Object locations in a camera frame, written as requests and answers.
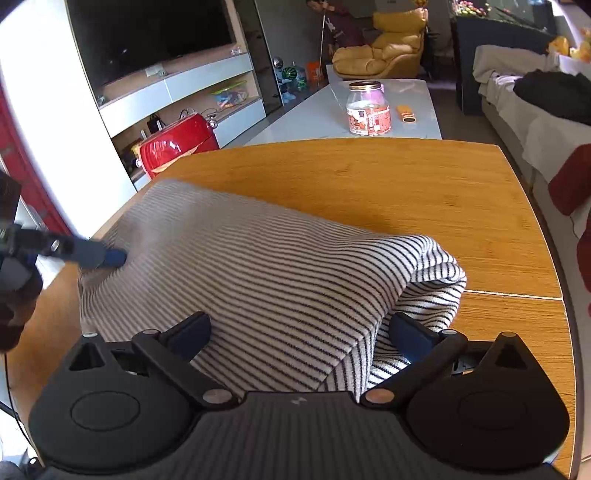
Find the dark sideboard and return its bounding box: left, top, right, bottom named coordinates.
left=450, top=0, right=557, bottom=116

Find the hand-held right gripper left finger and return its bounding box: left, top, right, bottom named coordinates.
left=69, top=311, right=239, bottom=410

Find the white tv cabinet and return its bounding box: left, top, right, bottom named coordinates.
left=95, top=51, right=269, bottom=192

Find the dark red garment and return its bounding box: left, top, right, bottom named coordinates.
left=549, top=144, right=591, bottom=217

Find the yellow armchair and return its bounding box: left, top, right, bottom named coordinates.
left=332, top=8, right=429, bottom=81

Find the wooden table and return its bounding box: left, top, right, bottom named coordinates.
left=7, top=138, right=578, bottom=478

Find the white coffee table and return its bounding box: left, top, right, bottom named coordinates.
left=221, top=78, right=443, bottom=149

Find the grey sofa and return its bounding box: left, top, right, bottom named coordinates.
left=473, top=44, right=591, bottom=241

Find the black garment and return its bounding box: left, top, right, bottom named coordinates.
left=513, top=69, right=591, bottom=126

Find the black television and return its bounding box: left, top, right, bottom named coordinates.
left=65, top=0, right=237, bottom=88

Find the black white striped shirt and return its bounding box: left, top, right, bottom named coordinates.
left=78, top=179, right=467, bottom=401

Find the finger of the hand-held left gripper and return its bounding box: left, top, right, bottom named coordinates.
left=14, top=224, right=128, bottom=269

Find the red suitcase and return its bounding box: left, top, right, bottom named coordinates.
left=137, top=114, right=221, bottom=180

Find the clear plastic jar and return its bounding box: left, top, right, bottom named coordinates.
left=346, top=80, right=392, bottom=137

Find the bag of colourful toys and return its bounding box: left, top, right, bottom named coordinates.
left=211, top=79, right=250, bottom=110

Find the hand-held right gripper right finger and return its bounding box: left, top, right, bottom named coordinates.
left=360, top=312, right=526, bottom=409

